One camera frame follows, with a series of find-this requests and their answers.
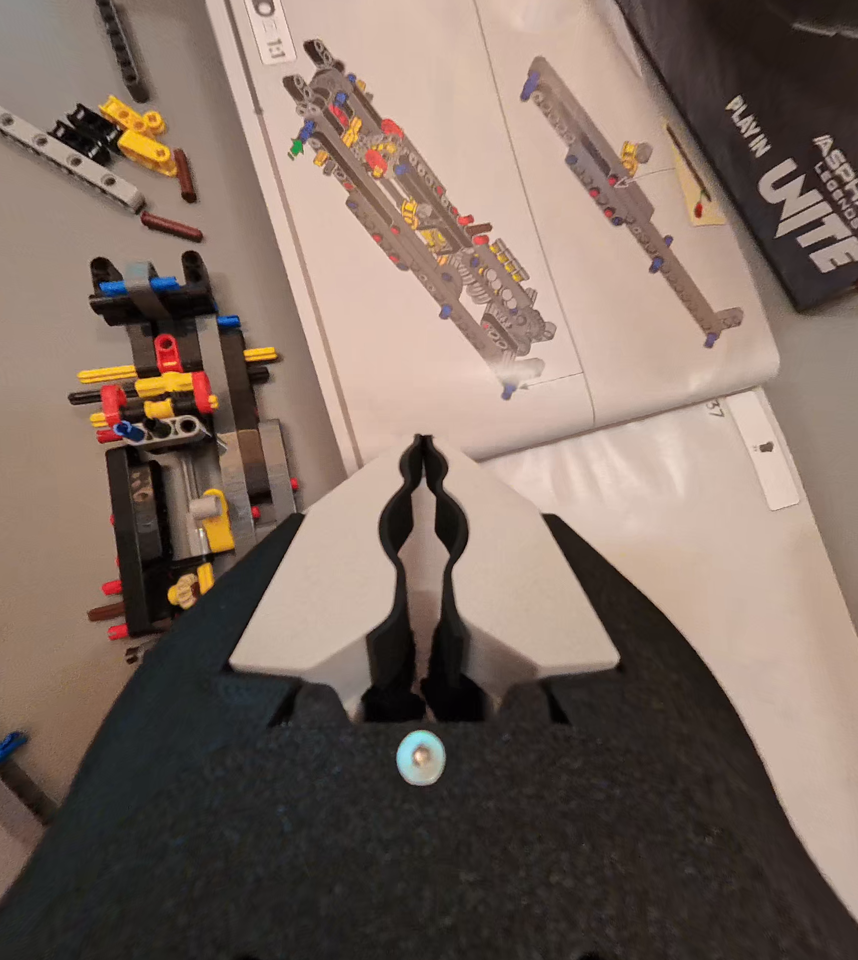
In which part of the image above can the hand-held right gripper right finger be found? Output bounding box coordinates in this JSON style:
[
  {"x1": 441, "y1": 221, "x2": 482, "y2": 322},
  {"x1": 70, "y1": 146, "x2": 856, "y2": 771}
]
[{"x1": 423, "y1": 433, "x2": 621, "y2": 702}]

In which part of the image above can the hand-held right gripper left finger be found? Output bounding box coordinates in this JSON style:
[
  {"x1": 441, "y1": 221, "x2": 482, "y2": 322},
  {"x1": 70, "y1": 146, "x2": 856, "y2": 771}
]
[{"x1": 228, "y1": 433, "x2": 430, "y2": 690}]

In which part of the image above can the instruction booklet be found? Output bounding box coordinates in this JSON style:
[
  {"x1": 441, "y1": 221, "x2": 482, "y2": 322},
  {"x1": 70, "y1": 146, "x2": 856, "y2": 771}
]
[{"x1": 204, "y1": 0, "x2": 858, "y2": 954}]

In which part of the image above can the lego car chassis assembly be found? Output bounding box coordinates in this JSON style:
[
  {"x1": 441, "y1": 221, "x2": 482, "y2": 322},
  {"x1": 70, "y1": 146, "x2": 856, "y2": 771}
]
[{"x1": 67, "y1": 249, "x2": 308, "y2": 667}]

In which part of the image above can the yellow lego connector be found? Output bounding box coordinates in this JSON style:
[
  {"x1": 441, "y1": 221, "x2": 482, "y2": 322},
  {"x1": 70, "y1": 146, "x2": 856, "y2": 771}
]
[{"x1": 97, "y1": 94, "x2": 180, "y2": 179}]

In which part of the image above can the black lego connector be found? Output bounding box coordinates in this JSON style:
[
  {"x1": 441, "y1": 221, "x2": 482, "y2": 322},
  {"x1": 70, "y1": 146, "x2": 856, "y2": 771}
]
[{"x1": 48, "y1": 102, "x2": 124, "y2": 165}]

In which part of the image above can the white lego beam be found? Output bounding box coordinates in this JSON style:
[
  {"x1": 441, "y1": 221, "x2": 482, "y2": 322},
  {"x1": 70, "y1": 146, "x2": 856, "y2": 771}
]
[{"x1": 0, "y1": 81, "x2": 147, "y2": 216}]

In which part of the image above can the yellow car lego box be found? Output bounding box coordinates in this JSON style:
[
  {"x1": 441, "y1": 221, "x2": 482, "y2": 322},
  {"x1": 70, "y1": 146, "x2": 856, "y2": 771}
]
[{"x1": 612, "y1": 0, "x2": 858, "y2": 314}]

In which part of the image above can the short black lego beam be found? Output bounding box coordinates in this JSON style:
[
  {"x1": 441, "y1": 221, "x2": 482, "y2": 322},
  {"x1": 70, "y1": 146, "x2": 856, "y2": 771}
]
[{"x1": 93, "y1": 0, "x2": 152, "y2": 104}]

